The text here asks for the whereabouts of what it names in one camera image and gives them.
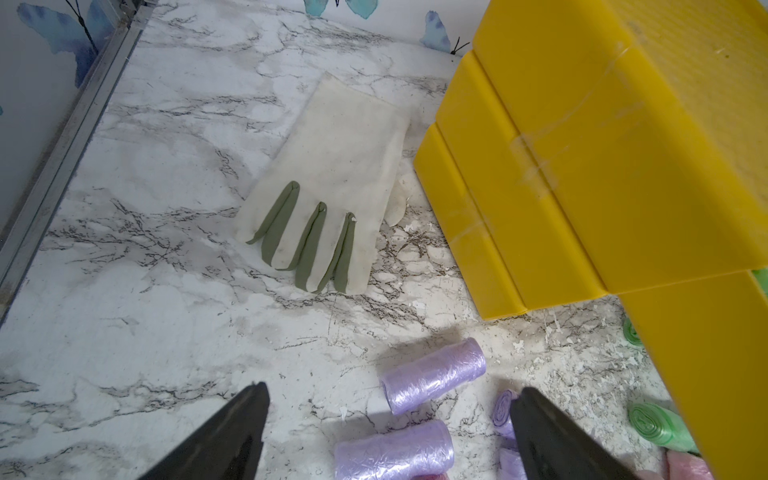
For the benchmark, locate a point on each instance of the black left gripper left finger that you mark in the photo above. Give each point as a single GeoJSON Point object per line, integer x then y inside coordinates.
{"type": "Point", "coordinates": [227, 446]}

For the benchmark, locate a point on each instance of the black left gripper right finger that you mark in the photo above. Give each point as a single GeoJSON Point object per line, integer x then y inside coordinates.
{"type": "Point", "coordinates": [553, 446]}

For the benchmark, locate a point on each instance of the green roll top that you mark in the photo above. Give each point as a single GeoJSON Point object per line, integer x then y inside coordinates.
{"type": "Point", "coordinates": [630, 334]}

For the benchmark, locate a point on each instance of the green roll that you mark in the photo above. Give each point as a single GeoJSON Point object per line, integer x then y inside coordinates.
{"type": "Point", "coordinates": [661, 427]}
{"type": "Point", "coordinates": [630, 334]}

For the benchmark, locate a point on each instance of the yellow three-drawer box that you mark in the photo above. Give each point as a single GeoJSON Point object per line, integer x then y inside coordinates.
{"type": "Point", "coordinates": [587, 148]}

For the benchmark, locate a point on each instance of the purple roll upright centre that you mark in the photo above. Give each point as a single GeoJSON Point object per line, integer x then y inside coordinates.
{"type": "Point", "coordinates": [510, 465]}

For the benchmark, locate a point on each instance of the purple roll angled centre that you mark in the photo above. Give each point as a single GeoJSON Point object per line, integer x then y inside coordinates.
{"type": "Point", "coordinates": [501, 418]}

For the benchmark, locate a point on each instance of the green roll lower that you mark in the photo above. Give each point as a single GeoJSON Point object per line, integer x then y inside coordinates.
{"type": "Point", "coordinates": [661, 427]}

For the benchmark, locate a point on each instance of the pink roll right upright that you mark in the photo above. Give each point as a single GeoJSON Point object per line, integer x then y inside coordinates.
{"type": "Point", "coordinates": [686, 466]}

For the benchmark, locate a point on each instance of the purple roll upper left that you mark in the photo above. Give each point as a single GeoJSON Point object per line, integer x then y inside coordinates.
{"type": "Point", "coordinates": [408, 386]}

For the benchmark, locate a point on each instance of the beige green work glove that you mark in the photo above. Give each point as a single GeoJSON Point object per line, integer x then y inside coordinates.
{"type": "Point", "coordinates": [318, 207]}

